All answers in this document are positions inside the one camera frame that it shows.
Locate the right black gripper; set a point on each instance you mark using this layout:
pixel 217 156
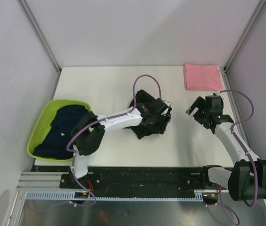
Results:
pixel 199 103

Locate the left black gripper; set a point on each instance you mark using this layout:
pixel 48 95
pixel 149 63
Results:
pixel 160 128

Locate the black printed t shirt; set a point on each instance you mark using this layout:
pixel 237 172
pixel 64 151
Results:
pixel 142 98

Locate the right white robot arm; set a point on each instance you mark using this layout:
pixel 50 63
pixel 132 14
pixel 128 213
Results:
pixel 247 179

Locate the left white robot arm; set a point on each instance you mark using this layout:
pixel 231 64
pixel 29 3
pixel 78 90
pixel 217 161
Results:
pixel 88 134

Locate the folded pink t shirt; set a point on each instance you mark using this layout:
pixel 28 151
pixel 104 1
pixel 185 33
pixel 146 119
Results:
pixel 202 77

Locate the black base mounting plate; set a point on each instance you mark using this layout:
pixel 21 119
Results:
pixel 144 181

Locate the navy blue t shirt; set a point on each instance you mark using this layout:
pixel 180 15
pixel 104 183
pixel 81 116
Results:
pixel 59 135

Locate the green plastic bin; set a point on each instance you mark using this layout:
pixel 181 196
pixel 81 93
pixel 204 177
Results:
pixel 42 126

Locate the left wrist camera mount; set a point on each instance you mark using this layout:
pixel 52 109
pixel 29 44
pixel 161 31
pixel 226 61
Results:
pixel 168 103

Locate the grey slotted cable duct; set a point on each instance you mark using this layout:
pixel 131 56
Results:
pixel 82 196

